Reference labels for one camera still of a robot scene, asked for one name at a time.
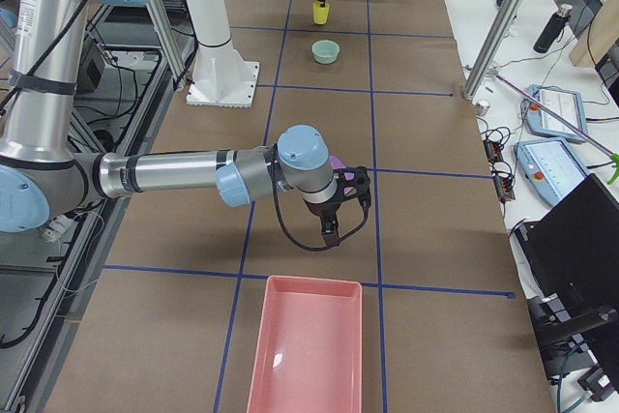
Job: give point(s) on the purple microfiber cloth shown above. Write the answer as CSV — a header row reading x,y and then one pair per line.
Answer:
x,y
337,165

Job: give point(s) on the small silver cylinder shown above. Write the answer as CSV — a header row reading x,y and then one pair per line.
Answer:
x,y
481,108

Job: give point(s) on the black water bottle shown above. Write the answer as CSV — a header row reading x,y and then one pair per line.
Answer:
x,y
553,28

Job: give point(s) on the aluminium frame post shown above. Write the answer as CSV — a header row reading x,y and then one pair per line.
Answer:
x,y
491,44

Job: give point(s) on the pink plastic bin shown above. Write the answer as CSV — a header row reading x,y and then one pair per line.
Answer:
x,y
309,352

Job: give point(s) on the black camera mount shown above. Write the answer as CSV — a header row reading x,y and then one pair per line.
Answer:
x,y
353,183

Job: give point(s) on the far blue teach pendant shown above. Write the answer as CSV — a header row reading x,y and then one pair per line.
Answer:
x,y
566,103

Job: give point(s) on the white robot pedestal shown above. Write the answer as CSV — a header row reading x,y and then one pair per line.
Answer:
x,y
220,75

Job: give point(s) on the yellow plastic cup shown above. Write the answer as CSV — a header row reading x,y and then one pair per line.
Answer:
x,y
320,12

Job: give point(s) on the near blue teach pendant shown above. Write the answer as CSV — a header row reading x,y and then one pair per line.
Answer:
x,y
551,166

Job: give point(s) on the black monitor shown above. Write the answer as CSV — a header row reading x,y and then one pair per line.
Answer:
x,y
573,255

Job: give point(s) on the mint green bowl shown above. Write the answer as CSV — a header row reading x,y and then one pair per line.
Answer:
x,y
325,52

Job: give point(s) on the blue teach pendant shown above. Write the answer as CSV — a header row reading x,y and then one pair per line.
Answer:
x,y
551,166
566,103

